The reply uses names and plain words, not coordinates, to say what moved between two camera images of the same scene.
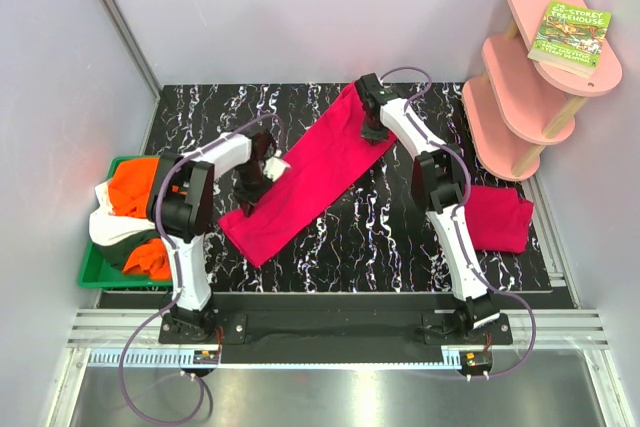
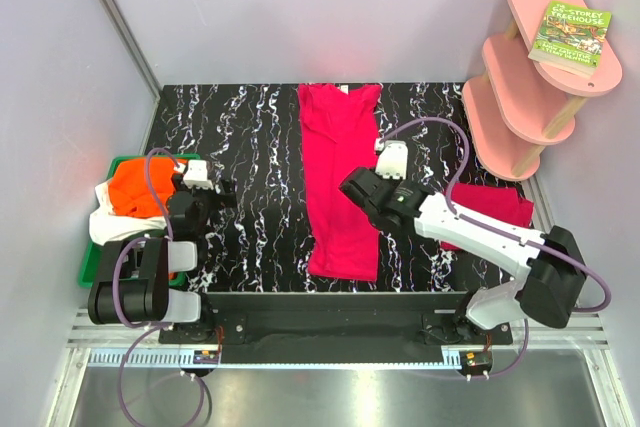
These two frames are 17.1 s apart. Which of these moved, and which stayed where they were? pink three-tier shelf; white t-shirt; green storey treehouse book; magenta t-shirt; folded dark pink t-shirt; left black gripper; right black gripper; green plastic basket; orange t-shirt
Moved: magenta t-shirt; left black gripper; right black gripper
Stayed: green storey treehouse book; folded dark pink t-shirt; white t-shirt; orange t-shirt; green plastic basket; pink three-tier shelf
